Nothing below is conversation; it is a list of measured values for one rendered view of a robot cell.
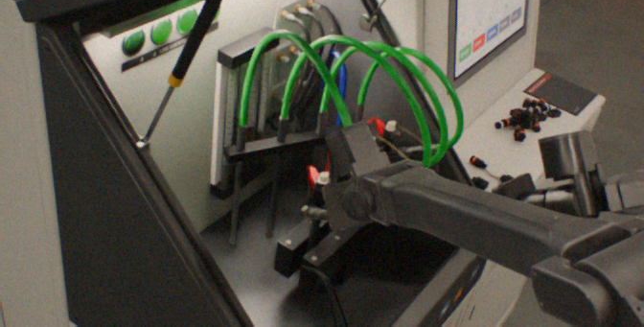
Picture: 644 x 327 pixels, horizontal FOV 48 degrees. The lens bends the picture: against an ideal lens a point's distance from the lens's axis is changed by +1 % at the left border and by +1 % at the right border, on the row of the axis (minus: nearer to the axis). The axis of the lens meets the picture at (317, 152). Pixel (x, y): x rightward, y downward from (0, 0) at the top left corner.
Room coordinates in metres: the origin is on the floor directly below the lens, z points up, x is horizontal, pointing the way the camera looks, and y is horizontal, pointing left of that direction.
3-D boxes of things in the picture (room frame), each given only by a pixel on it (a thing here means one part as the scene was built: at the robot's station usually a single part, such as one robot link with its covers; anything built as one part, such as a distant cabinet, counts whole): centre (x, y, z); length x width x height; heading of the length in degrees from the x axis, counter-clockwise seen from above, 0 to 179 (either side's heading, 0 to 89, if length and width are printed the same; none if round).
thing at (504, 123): (1.60, -0.52, 1.01); 0.23 x 0.11 x 0.06; 149
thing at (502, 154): (1.57, -0.50, 0.97); 0.70 x 0.22 x 0.03; 149
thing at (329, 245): (1.15, -0.08, 0.91); 0.34 x 0.10 x 0.15; 149
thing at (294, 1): (1.39, 0.08, 1.20); 0.13 x 0.03 x 0.31; 149
